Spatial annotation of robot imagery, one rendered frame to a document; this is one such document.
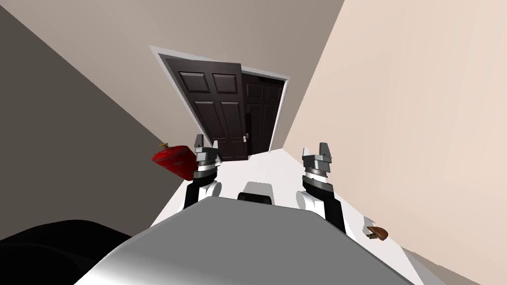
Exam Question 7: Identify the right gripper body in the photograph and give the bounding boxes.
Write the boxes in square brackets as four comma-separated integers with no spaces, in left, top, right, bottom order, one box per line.
[301,154,333,174]

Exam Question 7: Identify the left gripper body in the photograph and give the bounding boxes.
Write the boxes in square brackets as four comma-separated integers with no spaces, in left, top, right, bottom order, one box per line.
[195,146,221,167]

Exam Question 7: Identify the dark brown panelled door leaf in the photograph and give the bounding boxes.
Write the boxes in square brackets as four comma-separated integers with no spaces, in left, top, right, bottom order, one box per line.
[164,57,250,163]
[241,72,286,156]

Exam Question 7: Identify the small brown object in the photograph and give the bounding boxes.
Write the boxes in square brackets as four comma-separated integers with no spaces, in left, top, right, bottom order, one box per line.
[365,226,389,241]

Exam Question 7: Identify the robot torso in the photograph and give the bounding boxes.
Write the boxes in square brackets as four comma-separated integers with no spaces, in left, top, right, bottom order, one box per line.
[74,182,415,285]

